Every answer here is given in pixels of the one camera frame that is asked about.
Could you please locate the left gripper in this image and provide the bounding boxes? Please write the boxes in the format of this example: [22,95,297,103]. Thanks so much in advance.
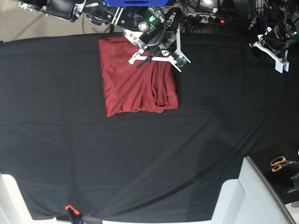
[249,27,289,64]

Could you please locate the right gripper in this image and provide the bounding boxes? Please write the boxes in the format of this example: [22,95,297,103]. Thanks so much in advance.
[127,8,184,65]

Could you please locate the red long-sleeve T-shirt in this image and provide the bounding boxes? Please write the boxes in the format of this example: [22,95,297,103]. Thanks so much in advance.
[98,36,179,117]

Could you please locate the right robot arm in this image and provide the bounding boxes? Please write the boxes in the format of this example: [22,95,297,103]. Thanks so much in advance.
[18,0,190,71]

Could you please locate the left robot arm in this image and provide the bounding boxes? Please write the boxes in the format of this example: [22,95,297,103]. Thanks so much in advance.
[249,0,299,73]

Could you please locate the white power strip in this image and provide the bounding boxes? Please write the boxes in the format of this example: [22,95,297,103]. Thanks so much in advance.
[183,13,232,26]

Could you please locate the blue box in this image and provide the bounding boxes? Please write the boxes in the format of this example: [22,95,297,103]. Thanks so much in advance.
[104,0,168,7]

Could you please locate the black crumpled object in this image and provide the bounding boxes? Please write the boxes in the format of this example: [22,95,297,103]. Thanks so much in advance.
[288,173,299,194]

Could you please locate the black table cloth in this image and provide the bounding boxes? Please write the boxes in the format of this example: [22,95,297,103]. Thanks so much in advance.
[0,34,299,223]

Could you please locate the blue clamp with orange tip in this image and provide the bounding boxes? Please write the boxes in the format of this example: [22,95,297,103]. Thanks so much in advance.
[64,204,85,224]

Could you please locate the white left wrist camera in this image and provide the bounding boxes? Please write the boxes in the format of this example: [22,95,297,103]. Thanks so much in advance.
[275,61,289,73]

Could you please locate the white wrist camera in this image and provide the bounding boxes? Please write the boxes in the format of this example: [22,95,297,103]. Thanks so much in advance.
[171,53,191,72]
[275,61,289,73]

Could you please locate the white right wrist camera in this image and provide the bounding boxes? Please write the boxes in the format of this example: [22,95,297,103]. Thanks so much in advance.
[171,53,191,72]

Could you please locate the yellow-handled scissors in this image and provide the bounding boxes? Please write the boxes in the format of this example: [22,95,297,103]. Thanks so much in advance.
[270,156,299,172]

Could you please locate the white table frame right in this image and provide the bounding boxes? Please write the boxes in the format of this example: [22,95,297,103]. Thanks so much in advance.
[211,156,296,224]

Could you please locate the white table frame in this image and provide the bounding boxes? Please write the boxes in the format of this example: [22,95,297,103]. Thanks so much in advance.
[211,156,296,224]
[0,173,58,224]

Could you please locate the white table frame left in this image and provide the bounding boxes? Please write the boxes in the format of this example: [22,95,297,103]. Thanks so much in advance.
[0,173,58,224]

